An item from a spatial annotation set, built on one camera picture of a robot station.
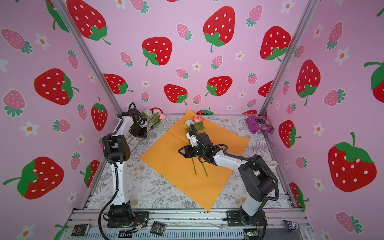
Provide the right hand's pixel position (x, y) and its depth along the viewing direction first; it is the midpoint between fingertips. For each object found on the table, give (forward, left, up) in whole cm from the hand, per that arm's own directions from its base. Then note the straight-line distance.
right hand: (180, 150), depth 85 cm
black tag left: (-43, +41, -11) cm, 60 cm away
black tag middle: (-37, +5, -11) cm, 39 cm away
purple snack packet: (+33, -51, -8) cm, 61 cm away
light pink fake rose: (+34, +27, -10) cm, 44 cm away
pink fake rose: (+35, -7, -9) cm, 37 cm away
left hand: (+16, +32, -10) cm, 37 cm away
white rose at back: (+37, +36, -7) cm, 52 cm away
